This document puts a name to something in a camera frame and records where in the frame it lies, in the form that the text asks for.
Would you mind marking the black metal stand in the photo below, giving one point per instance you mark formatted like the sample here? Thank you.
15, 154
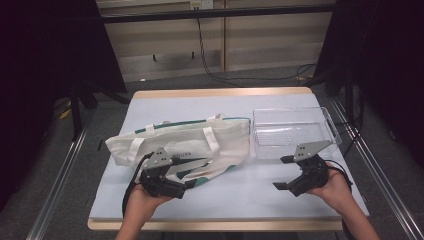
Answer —
348, 96
76, 110

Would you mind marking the dark curtain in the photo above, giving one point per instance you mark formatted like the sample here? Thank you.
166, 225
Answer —
390, 66
36, 66

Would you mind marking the metal floor rail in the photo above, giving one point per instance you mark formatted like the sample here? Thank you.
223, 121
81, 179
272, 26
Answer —
383, 180
58, 186

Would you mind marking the white wall power outlet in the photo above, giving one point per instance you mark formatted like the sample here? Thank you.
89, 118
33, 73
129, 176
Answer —
201, 4

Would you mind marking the person's left hand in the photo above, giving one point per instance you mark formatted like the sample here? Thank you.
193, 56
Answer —
141, 203

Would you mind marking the person's right hand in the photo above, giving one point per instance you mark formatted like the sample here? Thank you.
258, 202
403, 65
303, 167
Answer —
336, 190

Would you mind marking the white table mat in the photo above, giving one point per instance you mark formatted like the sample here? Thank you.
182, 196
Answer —
233, 200

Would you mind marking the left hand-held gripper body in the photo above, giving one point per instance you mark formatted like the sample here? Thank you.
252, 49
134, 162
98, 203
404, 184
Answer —
159, 181

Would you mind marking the clear plastic container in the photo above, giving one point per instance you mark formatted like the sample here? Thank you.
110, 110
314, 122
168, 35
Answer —
283, 133

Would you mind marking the black horizontal bar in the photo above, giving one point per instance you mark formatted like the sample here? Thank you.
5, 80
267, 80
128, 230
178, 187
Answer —
216, 14

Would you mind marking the white canvas tote bag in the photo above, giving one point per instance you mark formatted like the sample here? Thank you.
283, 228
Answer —
186, 140

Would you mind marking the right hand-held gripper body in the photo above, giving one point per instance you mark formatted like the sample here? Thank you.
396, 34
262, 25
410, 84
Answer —
313, 173

